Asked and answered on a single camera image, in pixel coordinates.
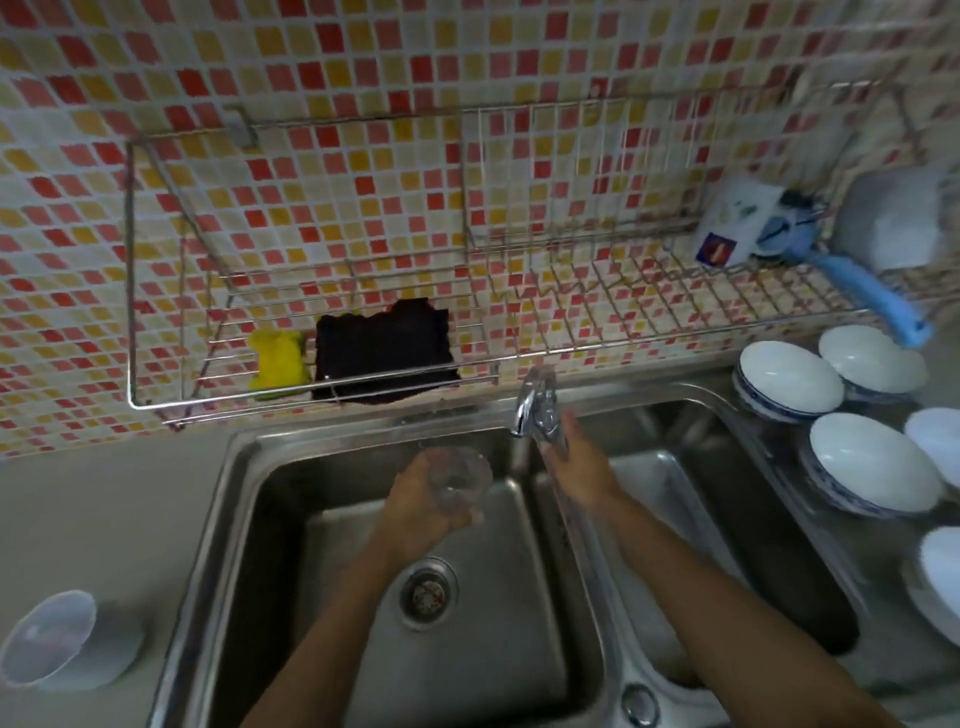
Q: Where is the person's left hand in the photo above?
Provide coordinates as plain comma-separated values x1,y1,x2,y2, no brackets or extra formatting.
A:
372,450,496,564

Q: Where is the person's right hand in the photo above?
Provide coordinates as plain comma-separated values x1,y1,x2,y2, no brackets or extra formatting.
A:
538,409,630,517

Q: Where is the clear drinking glass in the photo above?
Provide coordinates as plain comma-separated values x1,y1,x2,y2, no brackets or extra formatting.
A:
418,445,495,528

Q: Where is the chrome sink faucet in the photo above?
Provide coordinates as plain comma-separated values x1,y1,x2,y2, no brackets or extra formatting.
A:
511,366,663,728

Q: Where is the person's right forearm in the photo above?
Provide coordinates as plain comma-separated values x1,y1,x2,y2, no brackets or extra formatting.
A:
592,487,912,728

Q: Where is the person's left forearm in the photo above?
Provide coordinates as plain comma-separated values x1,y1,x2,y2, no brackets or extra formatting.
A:
241,534,430,728

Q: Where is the round metal drain strainer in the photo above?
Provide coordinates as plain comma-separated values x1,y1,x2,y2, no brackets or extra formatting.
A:
397,558,459,631

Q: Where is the stainless steel double sink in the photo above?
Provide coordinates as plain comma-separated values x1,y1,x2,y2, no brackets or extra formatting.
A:
146,378,960,728

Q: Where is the black scouring cloth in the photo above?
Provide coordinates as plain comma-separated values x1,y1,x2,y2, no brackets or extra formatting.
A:
311,297,460,406

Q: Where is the white bowl blue rim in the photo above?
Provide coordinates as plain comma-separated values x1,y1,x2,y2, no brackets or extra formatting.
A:
903,407,960,490
817,324,930,405
900,526,960,648
801,412,945,520
731,340,846,426

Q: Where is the yellow sponge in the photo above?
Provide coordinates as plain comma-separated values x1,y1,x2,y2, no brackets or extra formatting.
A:
247,330,312,397

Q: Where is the white printed mug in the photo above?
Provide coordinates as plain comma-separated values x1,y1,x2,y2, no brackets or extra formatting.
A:
693,178,785,270

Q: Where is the white plastic container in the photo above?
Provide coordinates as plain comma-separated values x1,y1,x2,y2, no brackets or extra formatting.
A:
828,163,955,275

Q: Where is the clear plastic bowl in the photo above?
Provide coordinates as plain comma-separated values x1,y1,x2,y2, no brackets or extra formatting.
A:
0,589,145,693

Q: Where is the chrome wire dish rack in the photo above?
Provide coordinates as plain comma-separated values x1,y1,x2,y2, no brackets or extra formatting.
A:
123,81,960,430

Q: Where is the blue handled dish brush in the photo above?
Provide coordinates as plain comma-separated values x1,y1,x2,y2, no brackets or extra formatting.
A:
756,189,935,350

